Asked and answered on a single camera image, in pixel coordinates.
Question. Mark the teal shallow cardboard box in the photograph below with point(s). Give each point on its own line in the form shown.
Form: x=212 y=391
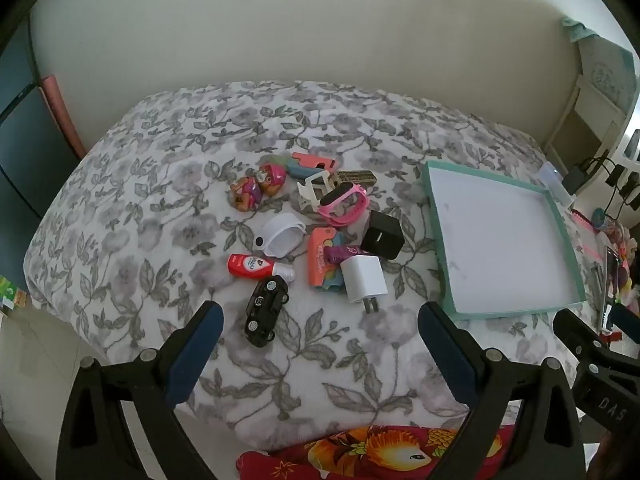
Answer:
x=495 y=245

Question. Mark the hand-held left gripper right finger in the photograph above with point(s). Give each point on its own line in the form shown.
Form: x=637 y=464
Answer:
x=447 y=350

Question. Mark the pink purple lighter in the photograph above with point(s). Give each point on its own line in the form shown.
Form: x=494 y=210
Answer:
x=345 y=252

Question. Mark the white charger plug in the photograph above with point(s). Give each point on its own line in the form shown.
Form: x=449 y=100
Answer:
x=365 y=277

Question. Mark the red printed cloth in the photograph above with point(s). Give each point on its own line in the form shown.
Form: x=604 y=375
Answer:
x=370 y=452

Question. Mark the small red white bottle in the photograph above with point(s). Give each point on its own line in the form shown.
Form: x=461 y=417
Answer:
x=250 y=265

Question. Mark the white shelf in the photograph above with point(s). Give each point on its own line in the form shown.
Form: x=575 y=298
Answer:
x=585 y=110

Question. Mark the brown dog figure pink outfit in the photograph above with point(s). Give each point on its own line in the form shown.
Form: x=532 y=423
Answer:
x=245 y=194

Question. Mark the smartphone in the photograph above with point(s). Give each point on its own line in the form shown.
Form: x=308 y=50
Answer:
x=610 y=285

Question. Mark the dog figure red helmet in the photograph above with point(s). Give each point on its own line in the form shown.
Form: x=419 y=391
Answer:
x=272 y=177

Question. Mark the black charger cube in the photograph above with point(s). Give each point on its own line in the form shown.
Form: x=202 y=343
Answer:
x=382 y=235

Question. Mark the pink smart band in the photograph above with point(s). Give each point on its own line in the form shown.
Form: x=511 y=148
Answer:
x=345 y=205

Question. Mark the glitter tube blue cap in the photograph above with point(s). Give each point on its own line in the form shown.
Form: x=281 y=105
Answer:
x=599 y=219

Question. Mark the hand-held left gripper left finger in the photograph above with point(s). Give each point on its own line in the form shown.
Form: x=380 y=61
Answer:
x=195 y=350

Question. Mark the black toy car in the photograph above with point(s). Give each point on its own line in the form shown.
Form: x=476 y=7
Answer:
x=265 y=310

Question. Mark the black power adapter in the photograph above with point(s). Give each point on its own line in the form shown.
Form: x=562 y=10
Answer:
x=576 y=176

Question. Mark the pink crochet mat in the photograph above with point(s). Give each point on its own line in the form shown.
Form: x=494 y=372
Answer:
x=582 y=225

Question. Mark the white round case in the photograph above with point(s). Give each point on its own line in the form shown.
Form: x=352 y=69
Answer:
x=280 y=235

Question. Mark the grey metal stand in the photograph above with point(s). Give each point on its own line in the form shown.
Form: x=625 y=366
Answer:
x=598 y=285

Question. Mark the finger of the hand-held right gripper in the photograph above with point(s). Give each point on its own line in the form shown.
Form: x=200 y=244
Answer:
x=625 y=322
x=580 y=337

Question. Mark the white phone stand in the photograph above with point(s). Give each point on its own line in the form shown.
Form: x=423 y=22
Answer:
x=312 y=190

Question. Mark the green box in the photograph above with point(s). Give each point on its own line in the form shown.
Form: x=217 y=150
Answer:
x=11 y=292

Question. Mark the white power strip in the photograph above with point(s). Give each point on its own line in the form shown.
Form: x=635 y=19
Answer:
x=557 y=182

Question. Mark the gold patterned lighter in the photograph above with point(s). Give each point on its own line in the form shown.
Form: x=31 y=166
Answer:
x=355 y=177

